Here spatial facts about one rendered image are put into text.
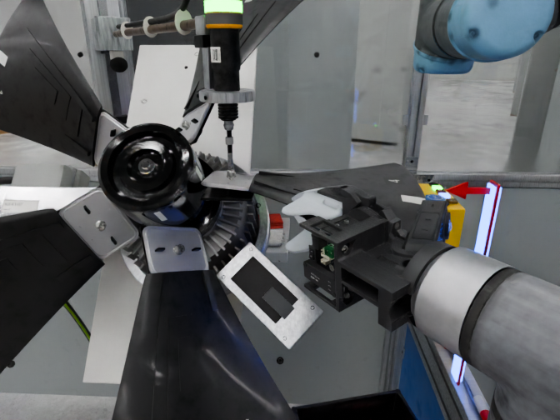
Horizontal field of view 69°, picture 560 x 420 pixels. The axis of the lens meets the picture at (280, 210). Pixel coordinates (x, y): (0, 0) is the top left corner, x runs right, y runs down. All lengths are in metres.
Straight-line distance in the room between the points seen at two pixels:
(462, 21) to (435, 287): 0.24
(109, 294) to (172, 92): 0.42
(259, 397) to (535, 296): 0.35
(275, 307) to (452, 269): 0.34
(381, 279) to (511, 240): 1.21
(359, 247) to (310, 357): 1.29
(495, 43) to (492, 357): 0.26
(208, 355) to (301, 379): 1.20
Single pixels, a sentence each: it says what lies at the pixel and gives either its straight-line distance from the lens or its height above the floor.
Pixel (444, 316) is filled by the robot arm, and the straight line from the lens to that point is 0.31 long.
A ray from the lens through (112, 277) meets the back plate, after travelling 0.81.
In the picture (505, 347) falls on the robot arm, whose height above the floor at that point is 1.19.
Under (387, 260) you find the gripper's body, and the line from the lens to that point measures 0.36.
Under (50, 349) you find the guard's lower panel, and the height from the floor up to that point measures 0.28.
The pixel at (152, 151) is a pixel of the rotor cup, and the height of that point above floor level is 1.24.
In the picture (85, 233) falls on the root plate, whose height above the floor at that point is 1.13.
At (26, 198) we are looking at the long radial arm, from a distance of 0.79.
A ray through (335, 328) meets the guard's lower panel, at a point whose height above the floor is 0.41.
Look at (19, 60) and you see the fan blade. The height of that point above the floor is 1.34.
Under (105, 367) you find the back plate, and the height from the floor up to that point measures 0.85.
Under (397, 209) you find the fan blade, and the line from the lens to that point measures 0.53.
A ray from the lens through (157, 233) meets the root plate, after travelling 0.54.
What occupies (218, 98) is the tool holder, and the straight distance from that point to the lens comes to 0.50.
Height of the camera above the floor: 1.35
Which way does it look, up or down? 21 degrees down
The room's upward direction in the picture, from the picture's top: straight up
